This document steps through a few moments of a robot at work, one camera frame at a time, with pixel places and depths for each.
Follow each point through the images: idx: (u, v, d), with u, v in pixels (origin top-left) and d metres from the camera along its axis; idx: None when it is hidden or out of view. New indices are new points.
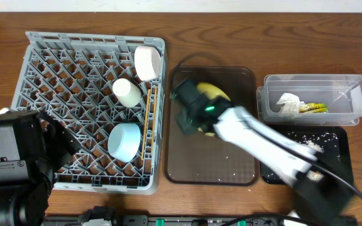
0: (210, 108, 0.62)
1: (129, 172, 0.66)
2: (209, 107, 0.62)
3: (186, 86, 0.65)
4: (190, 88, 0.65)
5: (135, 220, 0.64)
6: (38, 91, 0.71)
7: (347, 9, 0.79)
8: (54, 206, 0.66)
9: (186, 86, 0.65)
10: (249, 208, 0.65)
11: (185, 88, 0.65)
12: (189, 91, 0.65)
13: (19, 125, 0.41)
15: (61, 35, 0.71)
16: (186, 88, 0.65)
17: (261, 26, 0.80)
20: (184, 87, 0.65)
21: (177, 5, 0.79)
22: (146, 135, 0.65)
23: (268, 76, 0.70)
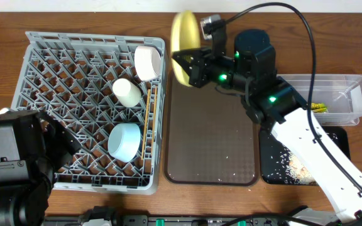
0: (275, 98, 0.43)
1: (129, 172, 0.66)
2: (274, 97, 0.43)
3: (259, 42, 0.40)
4: (257, 43, 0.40)
5: (135, 220, 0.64)
6: (38, 91, 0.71)
7: (347, 9, 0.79)
8: (54, 206, 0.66)
9: (249, 37, 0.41)
10: (249, 208, 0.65)
11: (256, 50, 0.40)
12: (259, 46, 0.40)
13: (19, 125, 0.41)
15: (61, 35, 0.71)
16: (251, 40, 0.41)
17: (261, 26, 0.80)
20: (252, 40, 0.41)
21: (178, 5, 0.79)
22: (146, 135, 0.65)
23: None
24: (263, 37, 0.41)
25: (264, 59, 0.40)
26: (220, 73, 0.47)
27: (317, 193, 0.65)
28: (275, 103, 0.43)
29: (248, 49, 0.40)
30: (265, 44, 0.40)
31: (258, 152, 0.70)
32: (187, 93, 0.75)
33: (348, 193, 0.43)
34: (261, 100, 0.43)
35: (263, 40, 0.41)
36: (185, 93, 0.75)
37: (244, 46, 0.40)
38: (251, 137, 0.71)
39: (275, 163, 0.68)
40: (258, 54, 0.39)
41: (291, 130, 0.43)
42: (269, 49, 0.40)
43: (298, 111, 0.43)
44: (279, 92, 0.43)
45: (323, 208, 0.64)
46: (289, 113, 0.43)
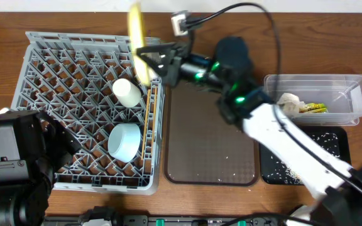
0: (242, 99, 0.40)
1: (129, 172, 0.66)
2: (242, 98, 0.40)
3: (234, 51, 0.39)
4: (235, 52, 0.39)
5: (135, 220, 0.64)
6: (37, 91, 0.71)
7: (347, 9, 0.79)
8: (54, 206, 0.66)
9: (229, 49, 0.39)
10: (249, 208, 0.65)
11: (235, 63, 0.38)
12: (235, 56, 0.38)
13: (19, 125, 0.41)
15: (61, 35, 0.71)
16: (230, 50, 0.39)
17: (261, 26, 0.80)
20: (229, 49, 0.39)
21: (178, 5, 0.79)
22: (146, 135, 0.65)
23: (269, 76, 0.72)
24: (238, 44, 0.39)
25: (237, 64, 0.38)
26: (197, 72, 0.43)
27: None
28: (243, 103, 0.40)
29: (230, 64, 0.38)
30: (244, 58, 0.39)
31: (258, 152, 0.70)
32: (186, 92, 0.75)
33: (317, 171, 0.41)
34: (232, 103, 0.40)
35: (237, 46, 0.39)
36: (185, 93, 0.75)
37: (227, 59, 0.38)
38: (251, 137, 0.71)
39: (275, 163, 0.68)
40: (237, 70, 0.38)
41: (258, 123, 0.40)
42: (245, 57, 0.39)
43: (264, 107, 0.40)
44: (249, 95, 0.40)
45: None
46: (256, 109, 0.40)
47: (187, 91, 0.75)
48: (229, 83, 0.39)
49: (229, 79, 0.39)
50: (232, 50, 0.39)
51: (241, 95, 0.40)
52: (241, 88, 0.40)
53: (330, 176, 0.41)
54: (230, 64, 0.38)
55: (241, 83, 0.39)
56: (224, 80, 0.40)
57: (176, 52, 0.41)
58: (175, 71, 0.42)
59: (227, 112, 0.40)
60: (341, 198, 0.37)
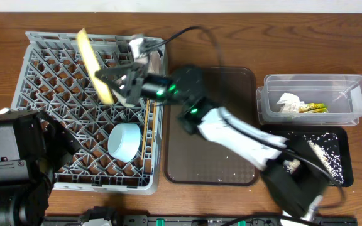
0: (195, 111, 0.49)
1: (129, 172, 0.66)
2: (195, 110, 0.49)
3: (187, 79, 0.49)
4: (190, 80, 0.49)
5: (135, 220, 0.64)
6: (37, 91, 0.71)
7: (346, 9, 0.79)
8: (54, 206, 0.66)
9: (185, 78, 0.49)
10: (249, 208, 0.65)
11: (191, 89, 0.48)
12: (190, 83, 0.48)
13: (19, 125, 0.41)
15: (61, 35, 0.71)
16: (184, 79, 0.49)
17: (260, 26, 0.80)
20: (186, 78, 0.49)
21: (177, 5, 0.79)
22: (146, 135, 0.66)
23: (268, 76, 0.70)
24: (190, 74, 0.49)
25: (193, 90, 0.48)
26: (156, 91, 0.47)
27: None
28: (197, 114, 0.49)
29: (186, 93, 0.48)
30: (198, 85, 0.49)
31: None
32: None
33: (258, 151, 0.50)
34: (190, 117, 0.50)
35: (190, 76, 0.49)
36: None
37: (184, 88, 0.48)
38: None
39: None
40: (194, 96, 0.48)
41: (209, 128, 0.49)
42: (197, 84, 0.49)
43: (212, 112, 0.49)
44: (203, 108, 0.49)
45: (324, 208, 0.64)
46: (207, 116, 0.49)
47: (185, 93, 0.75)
48: (187, 103, 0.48)
49: (186, 100, 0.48)
50: (186, 75, 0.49)
51: (195, 109, 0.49)
52: (196, 105, 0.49)
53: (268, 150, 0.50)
54: (186, 91, 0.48)
55: (197, 102, 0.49)
56: (181, 101, 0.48)
57: (137, 74, 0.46)
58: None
59: (189, 125, 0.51)
60: (278, 167, 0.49)
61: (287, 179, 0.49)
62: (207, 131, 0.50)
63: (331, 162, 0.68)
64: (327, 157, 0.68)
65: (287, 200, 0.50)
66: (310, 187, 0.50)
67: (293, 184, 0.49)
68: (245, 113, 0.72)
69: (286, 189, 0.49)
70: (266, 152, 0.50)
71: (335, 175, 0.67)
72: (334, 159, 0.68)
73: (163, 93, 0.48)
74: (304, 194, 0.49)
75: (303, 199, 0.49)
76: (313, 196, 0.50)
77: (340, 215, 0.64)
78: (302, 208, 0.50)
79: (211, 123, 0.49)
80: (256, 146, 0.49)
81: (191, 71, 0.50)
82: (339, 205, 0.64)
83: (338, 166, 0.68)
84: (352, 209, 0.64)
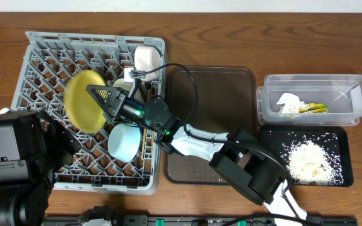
0: (168, 133, 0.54)
1: (129, 172, 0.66)
2: (168, 132, 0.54)
3: (157, 107, 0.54)
4: (159, 108, 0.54)
5: (135, 220, 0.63)
6: (37, 91, 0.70)
7: (347, 9, 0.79)
8: (54, 206, 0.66)
9: (155, 107, 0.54)
10: (249, 208, 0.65)
11: (162, 116, 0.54)
12: (159, 111, 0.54)
13: (19, 125, 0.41)
15: (61, 35, 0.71)
16: (154, 107, 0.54)
17: (260, 26, 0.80)
20: (155, 107, 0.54)
21: (178, 5, 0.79)
22: (146, 135, 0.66)
23: (268, 76, 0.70)
24: (159, 102, 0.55)
25: (164, 117, 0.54)
26: (134, 112, 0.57)
27: (316, 194, 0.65)
28: (170, 135, 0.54)
29: (156, 120, 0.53)
30: (166, 112, 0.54)
31: None
32: (183, 94, 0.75)
33: (216, 147, 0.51)
34: (165, 138, 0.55)
35: (158, 104, 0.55)
36: (182, 94, 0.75)
37: (154, 115, 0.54)
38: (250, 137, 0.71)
39: None
40: (164, 122, 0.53)
41: (177, 145, 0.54)
42: (166, 111, 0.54)
43: (180, 130, 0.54)
44: (175, 130, 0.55)
45: (323, 208, 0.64)
46: (176, 137, 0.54)
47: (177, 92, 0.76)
48: (160, 129, 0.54)
49: (159, 125, 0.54)
50: (156, 105, 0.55)
51: (169, 131, 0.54)
52: (169, 127, 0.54)
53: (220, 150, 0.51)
54: (156, 119, 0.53)
55: (168, 126, 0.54)
56: (154, 126, 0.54)
57: (121, 93, 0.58)
58: (117, 108, 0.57)
59: (166, 145, 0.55)
60: (223, 157, 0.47)
61: (234, 167, 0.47)
62: (177, 147, 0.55)
63: (331, 162, 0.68)
64: (327, 157, 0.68)
65: (242, 190, 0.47)
66: (261, 172, 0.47)
67: (242, 170, 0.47)
68: (215, 125, 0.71)
69: (235, 177, 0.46)
70: (215, 148, 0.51)
71: (335, 175, 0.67)
72: (335, 159, 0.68)
73: (139, 111, 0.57)
74: (256, 179, 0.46)
75: (256, 184, 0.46)
76: (269, 182, 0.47)
77: (340, 215, 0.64)
78: (259, 193, 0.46)
79: (178, 139, 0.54)
80: (207, 145, 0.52)
81: (159, 100, 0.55)
82: (338, 205, 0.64)
83: (338, 166, 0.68)
84: (352, 209, 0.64)
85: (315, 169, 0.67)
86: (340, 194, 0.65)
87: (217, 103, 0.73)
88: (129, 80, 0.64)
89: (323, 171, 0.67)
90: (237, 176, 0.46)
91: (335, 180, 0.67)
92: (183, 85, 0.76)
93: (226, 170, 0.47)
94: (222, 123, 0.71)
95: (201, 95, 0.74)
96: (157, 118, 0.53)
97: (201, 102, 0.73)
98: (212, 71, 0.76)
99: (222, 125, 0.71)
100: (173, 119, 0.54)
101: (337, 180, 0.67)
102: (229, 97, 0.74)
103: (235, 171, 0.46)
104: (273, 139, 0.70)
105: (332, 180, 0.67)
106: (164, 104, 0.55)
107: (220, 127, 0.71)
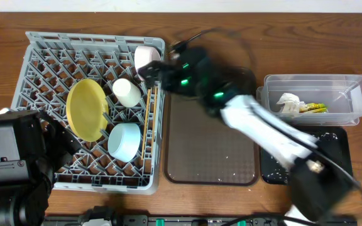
0: (220, 95, 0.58)
1: (129, 172, 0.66)
2: (219, 95, 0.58)
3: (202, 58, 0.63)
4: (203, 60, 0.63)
5: (135, 220, 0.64)
6: (38, 91, 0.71)
7: (347, 9, 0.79)
8: (54, 206, 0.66)
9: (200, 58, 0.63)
10: (249, 208, 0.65)
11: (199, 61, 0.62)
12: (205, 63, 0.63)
13: (19, 125, 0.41)
15: (61, 35, 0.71)
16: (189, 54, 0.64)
17: (260, 26, 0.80)
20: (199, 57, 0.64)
21: (178, 5, 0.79)
22: (146, 135, 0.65)
23: (268, 76, 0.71)
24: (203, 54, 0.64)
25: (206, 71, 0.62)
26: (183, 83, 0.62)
27: None
28: (221, 97, 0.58)
29: (198, 64, 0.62)
30: (200, 56, 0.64)
31: (258, 151, 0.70)
32: None
33: (286, 146, 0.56)
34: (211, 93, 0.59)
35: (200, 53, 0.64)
36: None
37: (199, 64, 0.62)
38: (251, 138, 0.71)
39: (275, 163, 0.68)
40: (203, 64, 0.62)
41: (233, 115, 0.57)
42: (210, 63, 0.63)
43: (237, 98, 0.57)
44: (227, 92, 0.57)
45: None
46: (232, 100, 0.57)
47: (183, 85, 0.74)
48: (202, 77, 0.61)
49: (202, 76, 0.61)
50: (193, 53, 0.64)
51: (222, 95, 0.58)
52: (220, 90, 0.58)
53: (296, 147, 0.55)
54: (194, 62, 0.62)
55: (214, 79, 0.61)
56: (198, 70, 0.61)
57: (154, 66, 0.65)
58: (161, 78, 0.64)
59: (213, 108, 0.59)
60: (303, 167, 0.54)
61: (305, 181, 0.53)
62: (229, 116, 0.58)
63: None
64: None
65: (307, 201, 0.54)
66: (332, 191, 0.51)
67: (317, 186, 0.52)
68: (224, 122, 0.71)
69: (307, 189, 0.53)
70: (290, 145, 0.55)
71: None
72: None
73: (221, 94, 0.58)
74: (323, 197, 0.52)
75: (323, 201, 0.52)
76: (334, 200, 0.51)
77: (340, 215, 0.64)
78: (320, 209, 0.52)
79: (235, 107, 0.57)
80: (284, 140, 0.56)
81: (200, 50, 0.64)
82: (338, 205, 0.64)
83: None
84: (352, 209, 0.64)
85: None
86: None
87: None
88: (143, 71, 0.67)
89: None
90: (307, 189, 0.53)
91: None
92: None
93: (299, 181, 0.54)
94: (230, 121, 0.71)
95: None
96: (200, 64, 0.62)
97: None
98: None
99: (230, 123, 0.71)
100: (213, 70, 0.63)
101: None
102: None
103: (308, 186, 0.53)
104: None
105: None
106: (203, 55, 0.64)
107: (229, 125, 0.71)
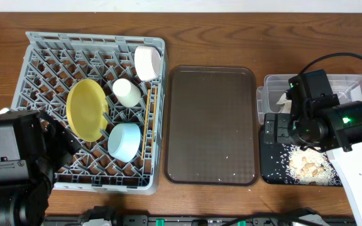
0: (349, 120, 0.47)
1: (129, 172, 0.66)
2: (347, 120, 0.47)
3: (317, 78, 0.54)
4: (320, 83, 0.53)
5: (135, 220, 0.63)
6: (38, 91, 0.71)
7: (347, 9, 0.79)
8: (54, 206, 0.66)
9: (316, 79, 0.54)
10: (249, 208, 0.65)
11: (312, 82, 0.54)
12: (321, 88, 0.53)
13: (19, 125, 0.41)
15: (61, 35, 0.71)
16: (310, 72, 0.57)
17: (260, 26, 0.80)
20: (315, 80, 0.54)
21: (178, 5, 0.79)
22: (146, 135, 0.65)
23: (268, 76, 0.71)
24: (323, 75, 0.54)
25: (318, 97, 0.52)
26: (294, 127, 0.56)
27: (316, 194, 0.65)
28: (349, 123, 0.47)
29: (318, 91, 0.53)
30: (323, 82, 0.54)
31: (258, 151, 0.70)
32: (190, 90, 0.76)
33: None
34: (311, 117, 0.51)
35: (317, 73, 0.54)
36: (188, 90, 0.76)
37: (312, 84, 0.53)
38: (251, 137, 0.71)
39: (275, 163, 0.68)
40: (321, 91, 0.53)
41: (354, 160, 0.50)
42: (327, 89, 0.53)
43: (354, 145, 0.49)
44: (330, 121, 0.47)
45: (323, 208, 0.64)
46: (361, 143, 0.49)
47: (183, 85, 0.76)
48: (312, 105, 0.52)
49: (311, 98, 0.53)
50: (317, 78, 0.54)
51: (348, 121, 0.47)
52: (343, 115, 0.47)
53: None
54: (307, 89, 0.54)
55: (337, 117, 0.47)
56: (310, 100, 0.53)
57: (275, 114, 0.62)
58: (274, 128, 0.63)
59: (322, 127, 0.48)
60: None
61: None
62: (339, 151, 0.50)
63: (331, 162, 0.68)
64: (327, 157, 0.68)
65: None
66: None
67: None
68: (221, 123, 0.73)
69: None
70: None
71: (335, 175, 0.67)
72: None
73: (349, 120, 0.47)
74: None
75: None
76: None
77: (340, 215, 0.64)
78: None
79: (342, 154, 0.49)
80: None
81: (318, 71, 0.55)
82: (339, 205, 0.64)
83: None
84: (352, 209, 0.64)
85: (314, 169, 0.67)
86: (340, 193, 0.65)
87: (222, 103, 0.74)
88: (142, 73, 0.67)
89: (322, 171, 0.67)
90: None
91: (335, 180, 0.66)
92: (186, 83, 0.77)
93: None
94: (229, 122, 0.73)
95: (207, 93, 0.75)
96: (322, 94, 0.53)
97: (208, 99, 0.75)
98: (212, 71, 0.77)
99: (228, 124, 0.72)
100: (330, 98, 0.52)
101: (337, 180, 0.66)
102: (229, 97, 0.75)
103: None
104: None
105: (332, 180, 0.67)
106: (320, 85, 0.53)
107: (226, 127, 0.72)
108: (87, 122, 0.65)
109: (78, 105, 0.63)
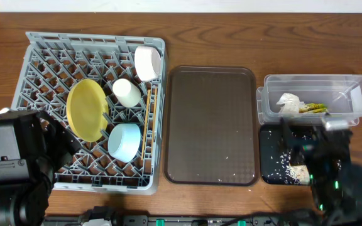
0: None
1: (129, 172, 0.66)
2: None
3: None
4: None
5: (135, 220, 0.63)
6: (38, 91, 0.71)
7: (347, 9, 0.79)
8: (54, 206, 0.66)
9: None
10: (249, 209, 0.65)
11: None
12: (361, 188, 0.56)
13: (19, 124, 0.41)
15: (61, 35, 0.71)
16: (358, 179, 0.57)
17: (260, 27, 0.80)
20: (354, 177, 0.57)
21: (178, 6, 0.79)
22: (146, 135, 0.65)
23: (268, 76, 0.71)
24: None
25: (356, 215, 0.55)
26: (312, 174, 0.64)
27: None
28: None
29: (350, 185, 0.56)
30: None
31: (258, 152, 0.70)
32: (190, 90, 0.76)
33: None
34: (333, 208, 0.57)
35: None
36: (188, 90, 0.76)
37: (350, 188, 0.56)
38: (251, 138, 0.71)
39: (275, 163, 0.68)
40: None
41: None
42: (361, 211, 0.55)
43: None
44: None
45: None
46: None
47: (183, 85, 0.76)
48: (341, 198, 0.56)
49: (349, 193, 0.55)
50: (354, 174, 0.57)
51: None
52: None
53: None
54: (354, 186, 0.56)
55: None
56: (347, 192, 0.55)
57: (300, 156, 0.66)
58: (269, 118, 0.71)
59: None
60: None
61: None
62: None
63: None
64: None
65: None
66: None
67: None
68: (221, 123, 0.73)
69: None
70: None
71: None
72: None
73: None
74: None
75: None
76: None
77: None
78: None
79: None
80: None
81: None
82: None
83: None
84: None
85: None
86: None
87: (222, 103, 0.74)
88: (142, 74, 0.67)
89: None
90: None
91: None
92: (186, 83, 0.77)
93: None
94: (229, 123, 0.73)
95: (207, 93, 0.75)
96: (359, 188, 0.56)
97: (208, 100, 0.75)
98: (212, 71, 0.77)
99: (228, 125, 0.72)
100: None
101: None
102: (229, 97, 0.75)
103: None
104: (273, 139, 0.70)
105: None
106: (354, 184, 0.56)
107: (225, 127, 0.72)
108: (87, 122, 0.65)
109: (79, 105, 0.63)
